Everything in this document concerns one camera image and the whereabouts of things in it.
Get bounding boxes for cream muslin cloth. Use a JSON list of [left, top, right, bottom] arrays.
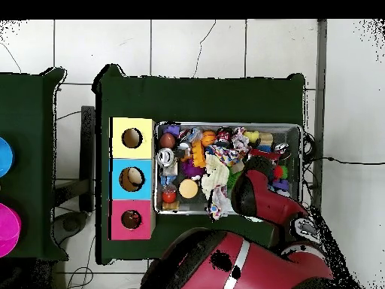
[[200, 153, 231, 196]]

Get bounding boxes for clear mesh bin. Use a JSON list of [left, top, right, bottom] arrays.
[[153, 120, 304, 216]]

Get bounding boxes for wooden box with three holes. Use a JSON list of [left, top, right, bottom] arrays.
[[108, 116, 156, 241]]

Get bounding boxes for orange basketball toy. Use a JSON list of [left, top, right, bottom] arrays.
[[200, 129, 217, 148]]

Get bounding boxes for orange plastic block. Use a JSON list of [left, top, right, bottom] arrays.
[[191, 140, 207, 169]]

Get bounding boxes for purple spiky toy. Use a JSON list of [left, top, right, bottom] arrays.
[[180, 159, 206, 178]]

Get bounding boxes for dark green tablecloth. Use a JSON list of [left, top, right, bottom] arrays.
[[0, 67, 68, 261], [91, 64, 306, 266]]

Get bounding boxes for silver drink can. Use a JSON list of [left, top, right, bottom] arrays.
[[156, 147, 177, 169]]

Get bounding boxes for brown football toy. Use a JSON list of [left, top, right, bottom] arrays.
[[159, 132, 177, 149]]

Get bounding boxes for blue bowl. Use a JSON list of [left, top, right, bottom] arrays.
[[0, 136, 15, 178]]

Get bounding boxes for magenta bowl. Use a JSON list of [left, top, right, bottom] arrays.
[[0, 202, 22, 258]]

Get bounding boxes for black cable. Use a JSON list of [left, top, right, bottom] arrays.
[[302, 132, 385, 166]]

